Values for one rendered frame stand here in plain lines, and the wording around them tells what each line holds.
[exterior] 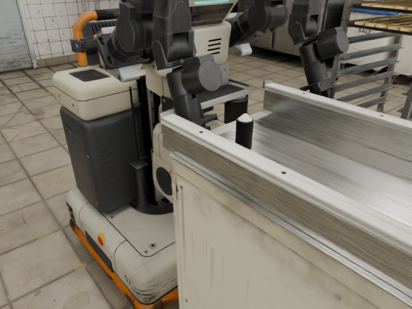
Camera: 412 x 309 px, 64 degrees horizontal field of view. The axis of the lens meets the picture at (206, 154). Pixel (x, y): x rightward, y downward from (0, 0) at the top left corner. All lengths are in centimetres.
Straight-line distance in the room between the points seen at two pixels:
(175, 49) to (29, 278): 124
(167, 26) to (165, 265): 79
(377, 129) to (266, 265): 33
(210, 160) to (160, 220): 82
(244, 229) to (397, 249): 21
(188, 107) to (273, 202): 31
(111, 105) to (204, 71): 60
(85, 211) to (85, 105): 50
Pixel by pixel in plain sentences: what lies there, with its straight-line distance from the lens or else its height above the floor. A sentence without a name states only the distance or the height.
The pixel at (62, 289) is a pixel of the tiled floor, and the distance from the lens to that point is 156.
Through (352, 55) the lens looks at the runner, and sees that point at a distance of 220.
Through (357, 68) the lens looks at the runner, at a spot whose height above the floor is 60.
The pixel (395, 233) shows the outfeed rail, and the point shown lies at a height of 90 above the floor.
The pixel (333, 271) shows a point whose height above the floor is 82.
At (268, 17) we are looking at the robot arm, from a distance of 103.
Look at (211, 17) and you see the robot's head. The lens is 100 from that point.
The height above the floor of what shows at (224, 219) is 78.
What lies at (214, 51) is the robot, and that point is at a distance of 104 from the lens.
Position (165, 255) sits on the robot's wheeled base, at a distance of 120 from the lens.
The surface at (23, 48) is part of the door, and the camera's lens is 493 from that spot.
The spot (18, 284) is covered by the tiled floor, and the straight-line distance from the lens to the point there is 165.
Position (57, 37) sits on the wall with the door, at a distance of 499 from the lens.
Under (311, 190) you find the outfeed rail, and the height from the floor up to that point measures 90.
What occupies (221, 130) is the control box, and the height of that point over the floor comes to 84.
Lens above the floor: 113
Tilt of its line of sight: 29 degrees down
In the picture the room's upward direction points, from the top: straight up
